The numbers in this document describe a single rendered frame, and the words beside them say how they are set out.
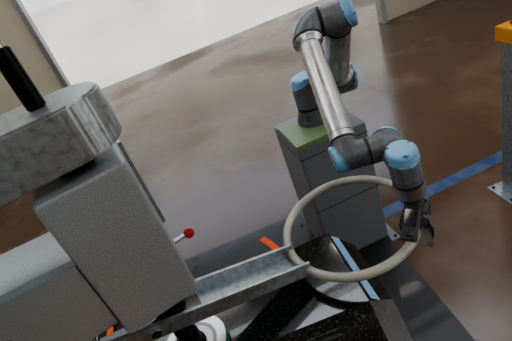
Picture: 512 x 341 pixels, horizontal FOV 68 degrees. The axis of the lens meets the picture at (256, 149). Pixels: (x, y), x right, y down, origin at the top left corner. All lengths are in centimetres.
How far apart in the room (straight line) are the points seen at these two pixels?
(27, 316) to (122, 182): 35
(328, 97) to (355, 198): 108
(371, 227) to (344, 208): 27
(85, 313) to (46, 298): 10
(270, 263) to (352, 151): 47
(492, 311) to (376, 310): 106
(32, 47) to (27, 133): 507
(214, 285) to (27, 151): 73
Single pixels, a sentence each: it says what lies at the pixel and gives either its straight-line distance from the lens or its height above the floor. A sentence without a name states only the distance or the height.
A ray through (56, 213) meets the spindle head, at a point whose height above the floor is 151.
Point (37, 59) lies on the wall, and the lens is 589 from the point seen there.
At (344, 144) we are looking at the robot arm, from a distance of 124.
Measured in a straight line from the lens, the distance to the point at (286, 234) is 143.
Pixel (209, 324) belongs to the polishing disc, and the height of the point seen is 85.
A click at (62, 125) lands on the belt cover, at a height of 167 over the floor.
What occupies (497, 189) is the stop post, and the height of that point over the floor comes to 1.
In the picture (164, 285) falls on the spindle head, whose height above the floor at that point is 121.
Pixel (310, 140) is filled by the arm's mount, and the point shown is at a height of 88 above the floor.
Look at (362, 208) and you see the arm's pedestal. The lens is 237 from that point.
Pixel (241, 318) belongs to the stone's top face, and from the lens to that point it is 137.
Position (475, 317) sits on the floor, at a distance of 226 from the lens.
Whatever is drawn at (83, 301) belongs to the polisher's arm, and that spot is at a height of 129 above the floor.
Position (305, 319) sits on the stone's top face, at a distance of 129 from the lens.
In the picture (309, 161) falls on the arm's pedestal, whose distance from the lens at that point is 204.
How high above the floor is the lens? 186
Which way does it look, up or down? 28 degrees down
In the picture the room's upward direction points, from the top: 21 degrees counter-clockwise
